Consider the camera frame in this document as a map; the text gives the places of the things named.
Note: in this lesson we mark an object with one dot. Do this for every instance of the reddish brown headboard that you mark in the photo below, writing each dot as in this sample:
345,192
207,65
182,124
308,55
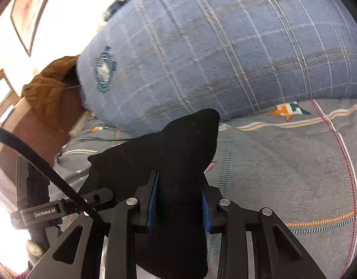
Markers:
30,130

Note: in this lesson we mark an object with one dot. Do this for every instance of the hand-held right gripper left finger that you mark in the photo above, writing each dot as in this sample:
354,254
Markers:
151,206

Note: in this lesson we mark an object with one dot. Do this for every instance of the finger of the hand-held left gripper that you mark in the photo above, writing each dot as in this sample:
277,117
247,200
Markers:
100,195

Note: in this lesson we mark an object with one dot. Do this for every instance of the wooden window frame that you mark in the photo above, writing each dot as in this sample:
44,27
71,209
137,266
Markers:
4,93

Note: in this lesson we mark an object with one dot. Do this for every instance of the grey printed bed sheet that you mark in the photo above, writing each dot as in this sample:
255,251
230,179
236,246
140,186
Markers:
283,165

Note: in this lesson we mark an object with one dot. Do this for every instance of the black pants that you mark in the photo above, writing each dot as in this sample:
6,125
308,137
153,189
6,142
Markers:
172,157

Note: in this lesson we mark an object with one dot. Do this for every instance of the brown jacket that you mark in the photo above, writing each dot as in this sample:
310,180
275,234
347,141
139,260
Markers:
50,93

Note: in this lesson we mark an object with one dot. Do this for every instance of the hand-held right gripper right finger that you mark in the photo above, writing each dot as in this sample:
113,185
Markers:
206,209

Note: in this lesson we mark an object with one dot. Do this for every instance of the framed wall picture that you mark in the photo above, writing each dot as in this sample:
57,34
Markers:
30,8

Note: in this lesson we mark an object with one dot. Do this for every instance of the blue plaid pillow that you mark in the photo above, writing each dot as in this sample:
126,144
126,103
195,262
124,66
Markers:
225,49

